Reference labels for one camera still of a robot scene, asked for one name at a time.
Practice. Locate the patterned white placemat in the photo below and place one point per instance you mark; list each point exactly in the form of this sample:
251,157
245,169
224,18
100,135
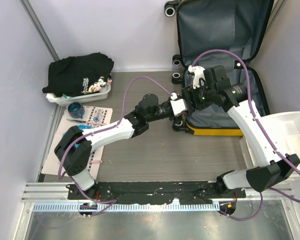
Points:
92,114

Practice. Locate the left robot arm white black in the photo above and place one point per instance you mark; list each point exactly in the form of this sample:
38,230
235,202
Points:
131,125

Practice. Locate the pink chopstick near cup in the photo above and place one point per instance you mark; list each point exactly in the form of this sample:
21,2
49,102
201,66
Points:
96,123

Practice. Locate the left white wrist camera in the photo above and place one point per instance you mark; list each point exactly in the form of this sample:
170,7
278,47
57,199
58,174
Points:
178,104

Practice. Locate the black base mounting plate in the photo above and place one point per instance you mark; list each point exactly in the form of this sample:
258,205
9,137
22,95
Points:
160,192

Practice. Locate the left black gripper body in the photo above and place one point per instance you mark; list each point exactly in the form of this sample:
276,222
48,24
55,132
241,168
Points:
176,119

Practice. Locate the white perforated plastic basket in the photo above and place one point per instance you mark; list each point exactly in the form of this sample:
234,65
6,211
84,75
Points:
63,101

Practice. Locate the aluminium rail frame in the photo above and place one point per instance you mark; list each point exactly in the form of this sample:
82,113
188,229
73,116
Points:
65,197

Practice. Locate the white compartment organizer tray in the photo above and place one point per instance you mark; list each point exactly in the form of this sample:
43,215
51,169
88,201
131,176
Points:
284,131

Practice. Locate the small blue cup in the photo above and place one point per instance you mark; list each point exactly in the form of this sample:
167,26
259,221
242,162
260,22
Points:
76,110

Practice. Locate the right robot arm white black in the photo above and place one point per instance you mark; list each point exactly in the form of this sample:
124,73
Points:
212,87

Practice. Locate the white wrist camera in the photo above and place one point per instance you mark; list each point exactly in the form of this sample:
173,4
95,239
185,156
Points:
198,75
178,104

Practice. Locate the floral patterned small pouch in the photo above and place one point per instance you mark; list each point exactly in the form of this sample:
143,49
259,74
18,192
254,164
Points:
100,84

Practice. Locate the blue dotted plate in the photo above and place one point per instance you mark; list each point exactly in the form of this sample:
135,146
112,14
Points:
72,135

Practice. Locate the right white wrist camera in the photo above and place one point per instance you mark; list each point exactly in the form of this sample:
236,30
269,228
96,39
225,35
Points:
198,75

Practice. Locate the yellow cartoon hard-shell suitcase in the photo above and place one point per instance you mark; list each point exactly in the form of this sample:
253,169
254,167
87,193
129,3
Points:
221,32

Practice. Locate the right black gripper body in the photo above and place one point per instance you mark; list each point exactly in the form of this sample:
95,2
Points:
200,95

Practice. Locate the pink chopstick near edge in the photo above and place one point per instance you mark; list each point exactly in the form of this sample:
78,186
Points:
95,162

